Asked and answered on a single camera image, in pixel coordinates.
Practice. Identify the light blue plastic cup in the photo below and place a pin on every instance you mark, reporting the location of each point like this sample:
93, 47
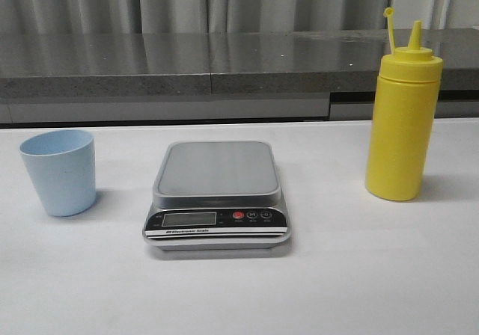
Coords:
61, 166

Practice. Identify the yellow squeeze bottle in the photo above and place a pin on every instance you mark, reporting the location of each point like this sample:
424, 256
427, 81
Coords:
407, 91

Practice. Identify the silver digital kitchen scale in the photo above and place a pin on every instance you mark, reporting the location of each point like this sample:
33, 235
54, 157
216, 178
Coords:
217, 195

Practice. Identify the grey stone counter ledge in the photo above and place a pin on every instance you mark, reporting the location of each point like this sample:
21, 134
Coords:
132, 79

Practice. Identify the grey curtain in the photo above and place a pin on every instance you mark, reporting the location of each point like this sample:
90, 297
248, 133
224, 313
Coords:
187, 16

